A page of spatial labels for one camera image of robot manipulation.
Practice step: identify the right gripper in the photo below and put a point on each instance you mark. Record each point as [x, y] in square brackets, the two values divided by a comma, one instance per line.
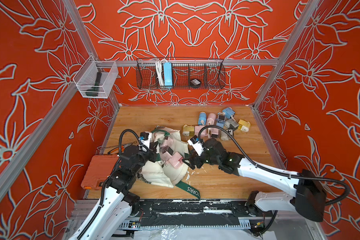
[198, 159]

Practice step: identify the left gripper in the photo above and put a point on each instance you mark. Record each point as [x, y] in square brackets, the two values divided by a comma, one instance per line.
[152, 154]

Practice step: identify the pink black-top pencil sharpener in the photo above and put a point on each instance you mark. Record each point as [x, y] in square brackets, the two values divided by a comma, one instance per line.
[166, 152]

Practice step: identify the white canvas tote bag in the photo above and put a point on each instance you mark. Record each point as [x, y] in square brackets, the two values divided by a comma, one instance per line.
[162, 173]

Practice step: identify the pale pink sharpener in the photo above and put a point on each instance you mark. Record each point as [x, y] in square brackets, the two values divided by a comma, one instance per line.
[176, 160]

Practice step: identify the pink square pencil sharpener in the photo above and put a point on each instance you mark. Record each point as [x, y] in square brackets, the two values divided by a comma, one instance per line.
[201, 133]

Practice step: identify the white round pencil sharpener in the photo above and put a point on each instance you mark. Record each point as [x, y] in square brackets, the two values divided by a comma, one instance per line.
[231, 124]

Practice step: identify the blue pencil sharpener pink cap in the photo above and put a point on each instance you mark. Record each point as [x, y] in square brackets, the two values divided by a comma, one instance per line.
[202, 120]

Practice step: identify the light blue small sharpener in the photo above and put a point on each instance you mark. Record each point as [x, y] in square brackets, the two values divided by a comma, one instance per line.
[221, 121]

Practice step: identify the yellow white pencil sharpener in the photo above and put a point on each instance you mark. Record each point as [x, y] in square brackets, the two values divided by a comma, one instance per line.
[244, 125]

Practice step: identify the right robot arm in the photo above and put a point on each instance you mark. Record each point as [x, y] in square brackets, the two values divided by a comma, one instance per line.
[302, 192]

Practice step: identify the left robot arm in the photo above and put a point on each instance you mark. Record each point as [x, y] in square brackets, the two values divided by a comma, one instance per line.
[117, 203]

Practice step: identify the red plastic tool case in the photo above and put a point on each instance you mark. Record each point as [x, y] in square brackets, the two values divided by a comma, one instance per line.
[98, 171]

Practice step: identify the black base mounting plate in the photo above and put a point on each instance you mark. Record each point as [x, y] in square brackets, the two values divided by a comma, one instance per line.
[238, 208]

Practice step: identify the small black item in basket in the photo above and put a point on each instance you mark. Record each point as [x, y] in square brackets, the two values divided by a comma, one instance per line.
[195, 83]

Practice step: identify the dark green tool in bin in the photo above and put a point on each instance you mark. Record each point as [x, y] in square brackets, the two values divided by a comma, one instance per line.
[94, 90]

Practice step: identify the light blue box in basket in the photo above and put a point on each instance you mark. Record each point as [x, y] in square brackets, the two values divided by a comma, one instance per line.
[168, 77]

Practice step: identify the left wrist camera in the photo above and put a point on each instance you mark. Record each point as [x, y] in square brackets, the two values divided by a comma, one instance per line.
[146, 138]

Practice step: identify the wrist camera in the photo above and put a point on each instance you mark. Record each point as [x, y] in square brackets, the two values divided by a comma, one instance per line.
[146, 138]
[197, 144]

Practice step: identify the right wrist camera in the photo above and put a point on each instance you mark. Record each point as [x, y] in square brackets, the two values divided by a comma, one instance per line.
[197, 144]

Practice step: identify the black wire wall basket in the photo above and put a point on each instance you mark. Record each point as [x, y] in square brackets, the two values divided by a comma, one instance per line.
[211, 72]

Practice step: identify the clear plastic wall bin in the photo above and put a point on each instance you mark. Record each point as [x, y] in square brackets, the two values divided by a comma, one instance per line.
[95, 79]

